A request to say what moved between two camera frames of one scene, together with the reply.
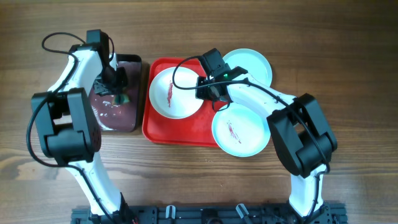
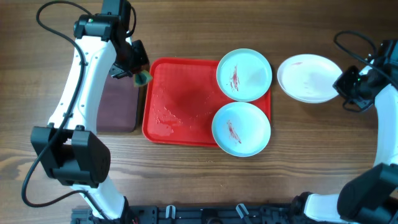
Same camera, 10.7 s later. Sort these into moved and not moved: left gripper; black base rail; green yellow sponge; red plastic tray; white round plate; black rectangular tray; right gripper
Moved: left gripper; white round plate; green yellow sponge; right gripper
Not moved: black base rail; black rectangular tray; red plastic tray
